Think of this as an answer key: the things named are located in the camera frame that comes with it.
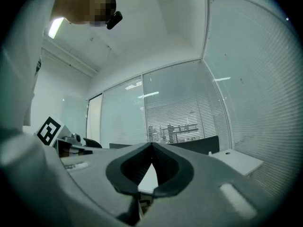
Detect black head-worn camera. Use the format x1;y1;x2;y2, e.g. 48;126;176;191
106;10;123;30

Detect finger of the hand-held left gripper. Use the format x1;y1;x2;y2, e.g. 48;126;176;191
71;144;93;155

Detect person's white shirt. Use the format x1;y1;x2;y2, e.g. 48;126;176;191
0;0;61;165

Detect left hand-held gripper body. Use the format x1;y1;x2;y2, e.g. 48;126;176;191
36;116;83;149

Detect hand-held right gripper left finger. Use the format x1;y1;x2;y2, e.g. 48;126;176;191
44;142;154;227

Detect black office chair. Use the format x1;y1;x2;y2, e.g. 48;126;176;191
82;137;103;149

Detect person's head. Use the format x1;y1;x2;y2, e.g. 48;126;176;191
51;0;118;28

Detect ceiling light panel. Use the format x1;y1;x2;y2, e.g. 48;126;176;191
48;17;65;39

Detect background office desks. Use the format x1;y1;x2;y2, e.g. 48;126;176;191
148;123;200;144

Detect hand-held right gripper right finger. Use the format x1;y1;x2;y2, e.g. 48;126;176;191
142;142;280;227

